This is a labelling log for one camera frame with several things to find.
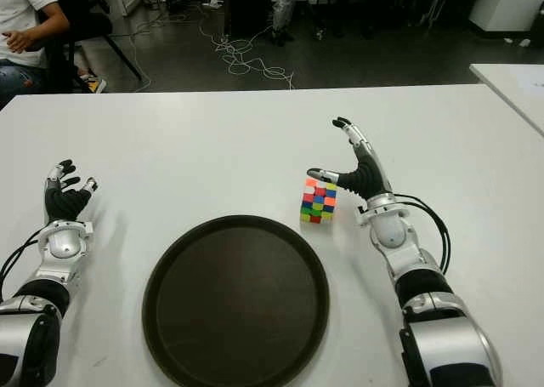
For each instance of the white side table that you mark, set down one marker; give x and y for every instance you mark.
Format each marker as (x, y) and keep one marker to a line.
(508, 83)

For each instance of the dark brown round plate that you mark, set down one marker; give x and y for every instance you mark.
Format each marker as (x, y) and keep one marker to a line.
(236, 302)

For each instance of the black cabinet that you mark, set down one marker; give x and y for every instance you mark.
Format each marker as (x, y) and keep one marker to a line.
(251, 4)

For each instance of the white pedestal block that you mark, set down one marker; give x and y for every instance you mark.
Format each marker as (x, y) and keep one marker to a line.
(506, 4)

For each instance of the white power strip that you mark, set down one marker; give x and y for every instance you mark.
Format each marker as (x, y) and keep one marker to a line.
(212, 3)

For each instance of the white scrap on floor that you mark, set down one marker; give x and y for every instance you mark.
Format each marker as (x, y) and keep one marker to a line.
(525, 43)

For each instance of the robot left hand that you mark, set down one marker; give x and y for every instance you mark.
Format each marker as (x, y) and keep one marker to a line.
(66, 200)

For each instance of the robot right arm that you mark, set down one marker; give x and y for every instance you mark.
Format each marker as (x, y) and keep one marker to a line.
(391, 234)

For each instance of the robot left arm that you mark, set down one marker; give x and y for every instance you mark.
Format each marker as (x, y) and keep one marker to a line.
(61, 244)

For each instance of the seated person white shirt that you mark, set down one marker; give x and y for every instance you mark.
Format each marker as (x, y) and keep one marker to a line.
(21, 4)

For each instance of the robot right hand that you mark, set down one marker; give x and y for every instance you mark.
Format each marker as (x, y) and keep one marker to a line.
(367, 178)

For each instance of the black office chair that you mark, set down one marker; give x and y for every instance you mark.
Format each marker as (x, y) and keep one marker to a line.
(89, 21)

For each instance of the multicoloured Rubik's cube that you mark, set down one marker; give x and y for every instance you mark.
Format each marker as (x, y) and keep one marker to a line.
(319, 204)

